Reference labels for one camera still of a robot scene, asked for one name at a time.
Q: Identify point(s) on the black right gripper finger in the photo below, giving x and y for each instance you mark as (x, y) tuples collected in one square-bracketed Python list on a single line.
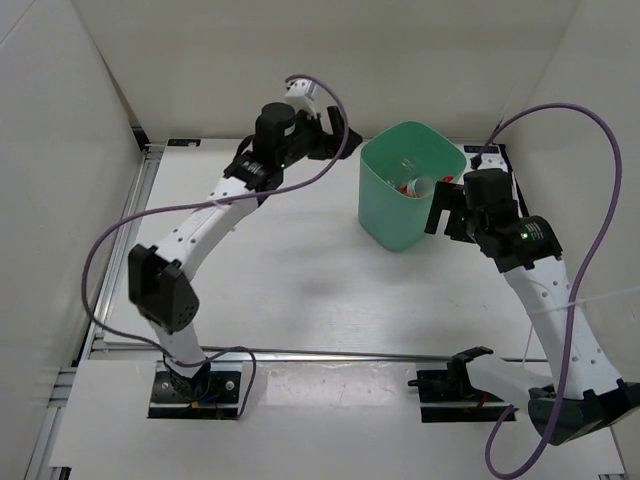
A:
[(438, 206), (447, 193)]

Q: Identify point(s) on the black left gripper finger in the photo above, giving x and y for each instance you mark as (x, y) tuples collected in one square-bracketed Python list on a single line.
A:
[(354, 140), (337, 126)]

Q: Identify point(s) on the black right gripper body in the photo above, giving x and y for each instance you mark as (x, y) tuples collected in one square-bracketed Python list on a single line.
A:
[(473, 224)]

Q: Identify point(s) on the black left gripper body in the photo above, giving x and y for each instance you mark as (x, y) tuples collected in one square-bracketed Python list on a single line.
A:
[(308, 141)]

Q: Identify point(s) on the clear red-label bottle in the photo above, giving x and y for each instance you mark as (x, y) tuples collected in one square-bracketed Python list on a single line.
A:
[(420, 187)]

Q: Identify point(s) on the clear black-label pepsi bottle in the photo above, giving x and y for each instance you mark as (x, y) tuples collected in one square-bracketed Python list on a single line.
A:
[(407, 170)]

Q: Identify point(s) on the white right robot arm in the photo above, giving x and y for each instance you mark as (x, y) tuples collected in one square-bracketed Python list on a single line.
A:
[(583, 382)]

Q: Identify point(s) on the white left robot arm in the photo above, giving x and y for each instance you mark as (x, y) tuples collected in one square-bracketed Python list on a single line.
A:
[(160, 276)]

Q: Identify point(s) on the green plastic bin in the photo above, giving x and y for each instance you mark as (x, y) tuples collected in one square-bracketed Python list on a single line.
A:
[(395, 221)]

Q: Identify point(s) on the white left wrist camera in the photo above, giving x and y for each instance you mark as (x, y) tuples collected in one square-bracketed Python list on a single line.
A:
[(300, 94)]

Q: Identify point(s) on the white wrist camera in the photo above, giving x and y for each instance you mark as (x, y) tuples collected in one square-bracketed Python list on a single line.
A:
[(488, 161), (300, 94)]

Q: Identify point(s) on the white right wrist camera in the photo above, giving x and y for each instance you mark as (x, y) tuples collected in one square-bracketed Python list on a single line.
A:
[(488, 161)]

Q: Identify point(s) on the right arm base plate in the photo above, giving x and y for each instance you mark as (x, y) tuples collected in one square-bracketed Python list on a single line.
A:
[(445, 396)]

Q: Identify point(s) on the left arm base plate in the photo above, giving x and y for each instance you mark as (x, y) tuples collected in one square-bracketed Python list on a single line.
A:
[(212, 394)]

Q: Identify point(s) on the aluminium table frame rail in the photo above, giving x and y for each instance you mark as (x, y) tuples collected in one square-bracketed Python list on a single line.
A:
[(300, 275)]

